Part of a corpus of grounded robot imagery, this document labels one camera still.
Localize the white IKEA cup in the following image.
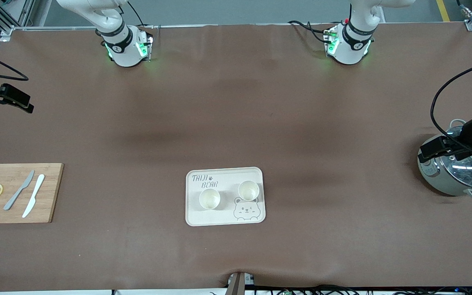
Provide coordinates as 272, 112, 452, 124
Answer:
199, 188, 221, 210
238, 180, 260, 202

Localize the cream bear print tray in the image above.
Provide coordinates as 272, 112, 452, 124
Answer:
185, 167, 266, 227

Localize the grey electric pot glass lid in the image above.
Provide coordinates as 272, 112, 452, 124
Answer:
418, 119, 472, 201

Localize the grey plastic knife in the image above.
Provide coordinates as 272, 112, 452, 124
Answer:
3, 170, 35, 211

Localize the white plastic knife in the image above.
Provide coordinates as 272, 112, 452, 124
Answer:
22, 174, 45, 218

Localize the bamboo cutting board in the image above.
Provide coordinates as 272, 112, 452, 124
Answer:
0, 163, 64, 224

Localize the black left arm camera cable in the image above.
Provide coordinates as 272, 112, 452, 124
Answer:
430, 57, 472, 150

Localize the black right arm base cable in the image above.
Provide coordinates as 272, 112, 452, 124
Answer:
127, 0, 146, 27

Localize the black arm base cable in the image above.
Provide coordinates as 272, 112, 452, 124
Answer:
287, 20, 335, 45
127, 0, 146, 27

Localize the black left arm base cable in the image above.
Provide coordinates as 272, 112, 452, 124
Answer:
287, 20, 335, 45

